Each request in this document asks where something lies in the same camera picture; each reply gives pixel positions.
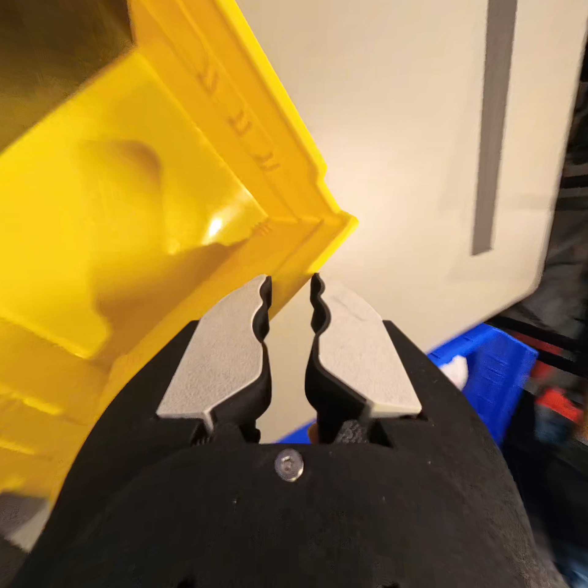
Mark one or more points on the blue plastic bin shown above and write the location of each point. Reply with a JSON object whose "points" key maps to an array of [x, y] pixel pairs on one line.
{"points": [[496, 367]]}

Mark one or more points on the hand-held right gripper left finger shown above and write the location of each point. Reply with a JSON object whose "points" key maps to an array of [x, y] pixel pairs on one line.
{"points": [[216, 358]]}

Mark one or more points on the yellow plastic bin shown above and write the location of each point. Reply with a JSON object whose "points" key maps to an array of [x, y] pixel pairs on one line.
{"points": [[115, 183]]}

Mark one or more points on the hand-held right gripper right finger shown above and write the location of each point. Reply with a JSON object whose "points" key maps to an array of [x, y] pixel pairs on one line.
{"points": [[363, 358]]}

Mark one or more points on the white cloth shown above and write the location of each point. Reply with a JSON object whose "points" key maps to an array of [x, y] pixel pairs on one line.
{"points": [[454, 372]]}

